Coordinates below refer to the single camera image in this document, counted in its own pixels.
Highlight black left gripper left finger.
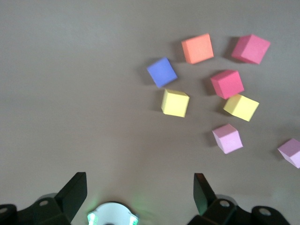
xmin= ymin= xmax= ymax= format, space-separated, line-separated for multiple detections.
xmin=0 ymin=172 xmax=88 ymax=225

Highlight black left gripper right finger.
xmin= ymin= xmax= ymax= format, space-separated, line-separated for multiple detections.
xmin=187 ymin=172 xmax=290 ymax=225

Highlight pink foam cube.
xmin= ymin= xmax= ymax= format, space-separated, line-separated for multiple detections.
xmin=211 ymin=123 xmax=244 ymax=155
xmin=277 ymin=138 xmax=300 ymax=169

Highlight yellow foam cube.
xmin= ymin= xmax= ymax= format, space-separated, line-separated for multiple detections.
xmin=223 ymin=94 xmax=260 ymax=122
xmin=161 ymin=88 xmax=190 ymax=118

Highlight red foam cube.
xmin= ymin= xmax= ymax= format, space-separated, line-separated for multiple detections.
xmin=231 ymin=34 xmax=271 ymax=65
xmin=210 ymin=69 xmax=245 ymax=100

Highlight brown table mat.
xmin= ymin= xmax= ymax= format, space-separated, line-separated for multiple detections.
xmin=0 ymin=0 xmax=300 ymax=225

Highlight purple foam cube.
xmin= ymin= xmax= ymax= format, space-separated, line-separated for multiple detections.
xmin=146 ymin=57 xmax=178 ymax=89

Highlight orange foam cube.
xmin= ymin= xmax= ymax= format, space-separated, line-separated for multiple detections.
xmin=181 ymin=33 xmax=215 ymax=65

